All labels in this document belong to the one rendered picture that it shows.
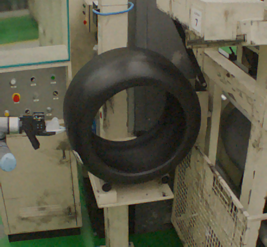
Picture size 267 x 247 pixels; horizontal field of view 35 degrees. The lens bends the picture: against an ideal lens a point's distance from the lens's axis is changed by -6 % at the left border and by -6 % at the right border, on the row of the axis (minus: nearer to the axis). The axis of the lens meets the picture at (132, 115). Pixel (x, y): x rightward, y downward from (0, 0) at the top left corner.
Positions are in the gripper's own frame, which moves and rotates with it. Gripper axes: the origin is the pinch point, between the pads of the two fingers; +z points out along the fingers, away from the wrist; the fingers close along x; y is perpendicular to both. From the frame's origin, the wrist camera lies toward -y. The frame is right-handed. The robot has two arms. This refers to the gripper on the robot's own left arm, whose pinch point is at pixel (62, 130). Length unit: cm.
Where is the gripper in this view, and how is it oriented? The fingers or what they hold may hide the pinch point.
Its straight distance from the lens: 195.5
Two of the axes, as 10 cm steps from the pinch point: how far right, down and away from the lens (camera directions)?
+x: -2.3, -4.2, 8.8
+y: 1.1, -9.1, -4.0
